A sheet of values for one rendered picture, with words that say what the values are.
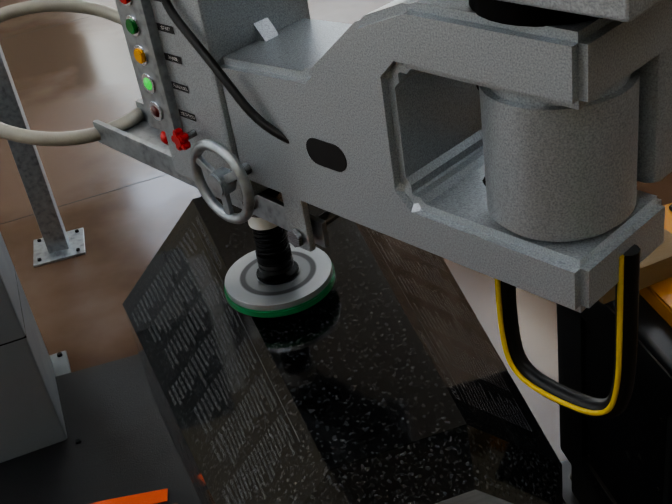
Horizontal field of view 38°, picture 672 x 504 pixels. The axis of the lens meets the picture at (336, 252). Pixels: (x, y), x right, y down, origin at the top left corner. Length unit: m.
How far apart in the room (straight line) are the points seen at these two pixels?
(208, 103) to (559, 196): 0.65
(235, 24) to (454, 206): 0.47
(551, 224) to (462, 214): 0.15
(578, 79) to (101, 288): 2.75
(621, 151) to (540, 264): 0.17
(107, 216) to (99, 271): 0.41
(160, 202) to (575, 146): 3.06
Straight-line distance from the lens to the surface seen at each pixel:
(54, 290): 3.73
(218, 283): 2.07
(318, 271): 1.89
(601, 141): 1.18
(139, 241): 3.86
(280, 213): 1.68
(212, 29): 1.54
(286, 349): 1.80
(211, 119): 1.62
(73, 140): 2.10
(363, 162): 1.38
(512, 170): 1.20
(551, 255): 1.24
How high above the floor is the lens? 1.91
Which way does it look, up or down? 33 degrees down
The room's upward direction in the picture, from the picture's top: 10 degrees counter-clockwise
